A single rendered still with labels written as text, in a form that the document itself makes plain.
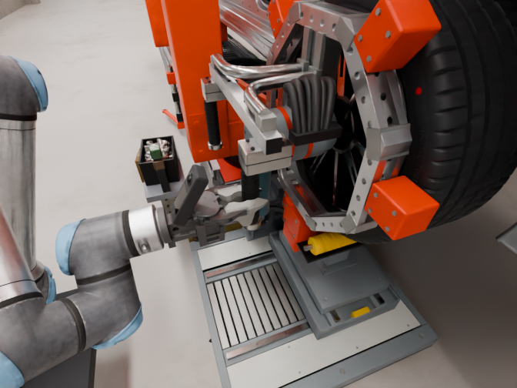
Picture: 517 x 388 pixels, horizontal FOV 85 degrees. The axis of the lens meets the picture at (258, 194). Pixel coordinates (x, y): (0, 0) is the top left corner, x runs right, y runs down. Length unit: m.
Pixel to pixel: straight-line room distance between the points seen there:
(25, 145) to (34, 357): 0.52
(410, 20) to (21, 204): 0.91
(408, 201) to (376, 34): 0.27
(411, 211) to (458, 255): 1.31
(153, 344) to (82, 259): 0.85
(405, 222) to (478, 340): 1.10
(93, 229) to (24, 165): 0.38
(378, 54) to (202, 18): 0.65
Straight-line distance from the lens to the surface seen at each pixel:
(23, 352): 0.53
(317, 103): 0.50
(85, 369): 1.08
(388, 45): 0.51
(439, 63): 0.57
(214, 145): 0.87
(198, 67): 1.07
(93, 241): 0.55
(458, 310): 1.62
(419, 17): 0.53
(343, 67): 0.78
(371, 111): 0.54
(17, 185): 0.91
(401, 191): 0.56
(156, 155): 1.10
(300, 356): 1.21
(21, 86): 0.85
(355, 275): 1.23
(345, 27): 0.59
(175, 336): 1.35
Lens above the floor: 1.21
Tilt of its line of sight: 41 degrees down
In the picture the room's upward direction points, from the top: straight up
